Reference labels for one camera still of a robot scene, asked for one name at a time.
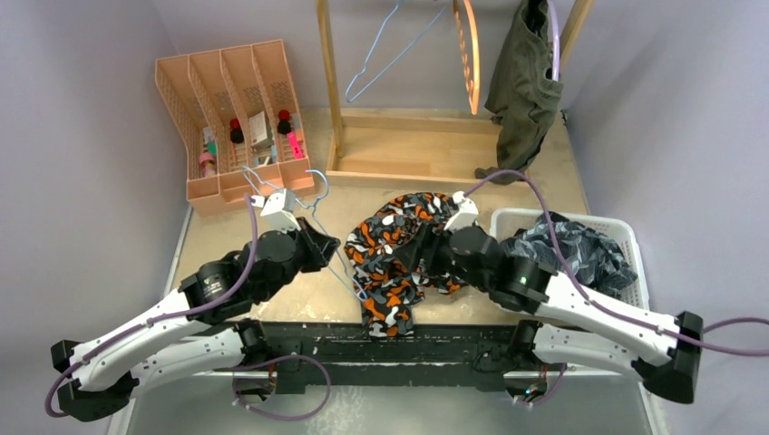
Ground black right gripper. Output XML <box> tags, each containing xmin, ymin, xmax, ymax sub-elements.
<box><xmin>394</xmin><ymin>222</ymin><xmax>492</xmax><ymax>294</ymax></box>

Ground orange camouflage shorts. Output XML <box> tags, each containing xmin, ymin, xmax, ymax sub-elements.
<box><xmin>344</xmin><ymin>192</ymin><xmax>468</xmax><ymax>340</ymax></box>

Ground grey leaf pattern shorts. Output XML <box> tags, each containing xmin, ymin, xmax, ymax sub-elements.
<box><xmin>501</xmin><ymin>212</ymin><xmax>638</xmax><ymax>298</ymax></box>

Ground orange hanger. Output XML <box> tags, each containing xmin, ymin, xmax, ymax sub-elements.
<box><xmin>452</xmin><ymin>0</ymin><xmax>481</xmax><ymax>115</ymax></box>

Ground light blue hanger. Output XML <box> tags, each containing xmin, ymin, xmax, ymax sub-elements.
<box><xmin>343</xmin><ymin>1</ymin><xmax>450</xmax><ymax>103</ymax></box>

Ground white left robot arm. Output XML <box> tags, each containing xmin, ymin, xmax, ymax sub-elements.
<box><xmin>44</xmin><ymin>217</ymin><xmax>340</xmax><ymax>422</ymax></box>

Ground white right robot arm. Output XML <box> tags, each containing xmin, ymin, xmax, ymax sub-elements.
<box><xmin>393</xmin><ymin>225</ymin><xmax>704</xmax><ymax>404</ymax></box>

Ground dark olive green shorts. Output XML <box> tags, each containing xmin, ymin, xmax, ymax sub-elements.
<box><xmin>474</xmin><ymin>1</ymin><xmax>563</xmax><ymax>179</ymax></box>

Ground purple hanger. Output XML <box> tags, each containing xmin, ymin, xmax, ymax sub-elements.
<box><xmin>546</xmin><ymin>0</ymin><xmax>560</xmax><ymax>82</ymax></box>

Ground white plastic laundry basket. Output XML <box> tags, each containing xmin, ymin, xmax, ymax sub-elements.
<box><xmin>490</xmin><ymin>208</ymin><xmax>648</xmax><ymax>308</ymax></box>

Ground pink marker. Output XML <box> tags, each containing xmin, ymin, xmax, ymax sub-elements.
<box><xmin>286</xmin><ymin>131</ymin><xmax>305</xmax><ymax>160</ymax></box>

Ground pink tape roll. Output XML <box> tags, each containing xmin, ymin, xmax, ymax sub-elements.
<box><xmin>199</xmin><ymin>151</ymin><xmax>216</xmax><ymax>172</ymax></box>

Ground wooden clothes rack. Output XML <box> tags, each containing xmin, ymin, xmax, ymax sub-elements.
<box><xmin>316</xmin><ymin>0</ymin><xmax>596</xmax><ymax>192</ymax></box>

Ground white box in organizer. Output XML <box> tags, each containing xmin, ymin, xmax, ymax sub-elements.
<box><xmin>248</xmin><ymin>111</ymin><xmax>274</xmax><ymax>150</ymax></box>

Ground red black item left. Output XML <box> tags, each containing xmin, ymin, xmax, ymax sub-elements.
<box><xmin>229</xmin><ymin>118</ymin><xmax>245</xmax><ymax>144</ymax></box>

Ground red black item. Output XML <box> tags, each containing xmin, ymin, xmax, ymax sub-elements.
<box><xmin>277</xmin><ymin>110</ymin><xmax>293</xmax><ymax>135</ymax></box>
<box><xmin>229</xmin><ymin>118</ymin><xmax>245</xmax><ymax>144</ymax></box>

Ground red black item right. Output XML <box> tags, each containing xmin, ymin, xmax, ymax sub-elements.
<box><xmin>277</xmin><ymin>110</ymin><xmax>293</xmax><ymax>135</ymax></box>

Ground orange plastic file organizer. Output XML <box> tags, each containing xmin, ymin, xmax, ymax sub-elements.
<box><xmin>155</xmin><ymin>40</ymin><xmax>316</xmax><ymax>217</ymax></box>

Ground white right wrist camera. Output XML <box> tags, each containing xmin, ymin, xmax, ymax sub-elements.
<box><xmin>443</xmin><ymin>191</ymin><xmax>479</xmax><ymax>232</ymax></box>

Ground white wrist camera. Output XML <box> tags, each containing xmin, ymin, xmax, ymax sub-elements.
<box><xmin>249</xmin><ymin>188</ymin><xmax>300</xmax><ymax>232</ymax></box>
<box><xmin>443</xmin><ymin>191</ymin><xmax>479</xmax><ymax>232</ymax></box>

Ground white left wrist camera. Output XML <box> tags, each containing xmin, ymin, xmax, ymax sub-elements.
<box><xmin>249</xmin><ymin>188</ymin><xmax>300</xmax><ymax>232</ymax></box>

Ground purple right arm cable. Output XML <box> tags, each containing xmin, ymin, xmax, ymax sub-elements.
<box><xmin>462</xmin><ymin>169</ymin><xmax>769</xmax><ymax>356</ymax></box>

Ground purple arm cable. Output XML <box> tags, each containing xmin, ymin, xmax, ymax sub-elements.
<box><xmin>44</xmin><ymin>193</ymin><xmax>259</xmax><ymax>419</ymax></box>
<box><xmin>462</xmin><ymin>169</ymin><xmax>769</xmax><ymax>356</ymax></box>

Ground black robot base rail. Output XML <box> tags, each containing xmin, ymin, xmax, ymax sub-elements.
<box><xmin>198</xmin><ymin>321</ymin><xmax>572</xmax><ymax>396</ymax></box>

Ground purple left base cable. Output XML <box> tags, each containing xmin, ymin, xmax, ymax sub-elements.
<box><xmin>230</xmin><ymin>353</ymin><xmax>332</xmax><ymax>421</ymax></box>

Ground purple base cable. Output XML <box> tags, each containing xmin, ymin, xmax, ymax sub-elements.
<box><xmin>230</xmin><ymin>353</ymin><xmax>332</xmax><ymax>421</ymax></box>
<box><xmin>511</xmin><ymin>362</ymin><xmax>570</xmax><ymax>409</ymax></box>

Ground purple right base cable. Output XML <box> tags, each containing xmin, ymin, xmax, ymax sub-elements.
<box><xmin>511</xmin><ymin>362</ymin><xmax>570</xmax><ymax>409</ymax></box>

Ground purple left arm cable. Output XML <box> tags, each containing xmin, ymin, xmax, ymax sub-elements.
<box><xmin>44</xmin><ymin>193</ymin><xmax>259</xmax><ymax>419</ymax></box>

